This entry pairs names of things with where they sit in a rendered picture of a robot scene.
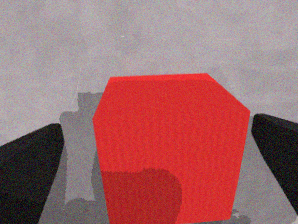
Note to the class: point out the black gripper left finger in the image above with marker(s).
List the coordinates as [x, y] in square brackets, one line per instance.
[28, 166]

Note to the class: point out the red block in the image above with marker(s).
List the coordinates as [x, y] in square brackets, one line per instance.
[170, 148]

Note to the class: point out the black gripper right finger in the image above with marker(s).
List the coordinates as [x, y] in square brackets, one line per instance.
[277, 140]

